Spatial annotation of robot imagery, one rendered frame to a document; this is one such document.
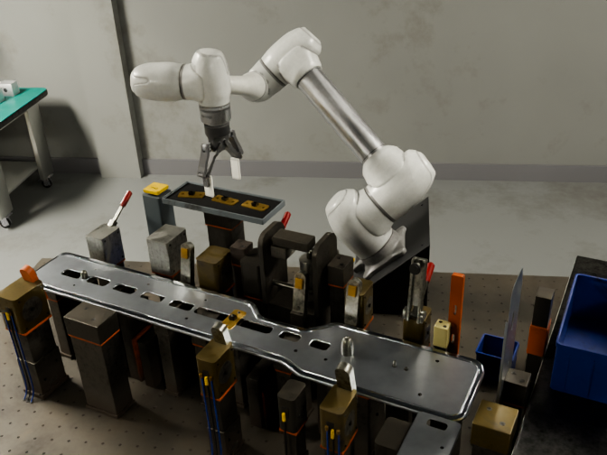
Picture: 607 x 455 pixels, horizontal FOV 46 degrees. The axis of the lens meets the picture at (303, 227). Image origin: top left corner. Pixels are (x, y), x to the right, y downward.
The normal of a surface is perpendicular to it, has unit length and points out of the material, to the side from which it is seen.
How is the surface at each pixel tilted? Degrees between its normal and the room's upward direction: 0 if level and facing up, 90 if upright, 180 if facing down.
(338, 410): 0
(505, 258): 0
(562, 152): 90
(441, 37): 90
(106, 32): 90
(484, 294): 0
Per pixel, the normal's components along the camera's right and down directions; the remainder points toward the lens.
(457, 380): -0.04, -0.87
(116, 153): -0.13, 0.49
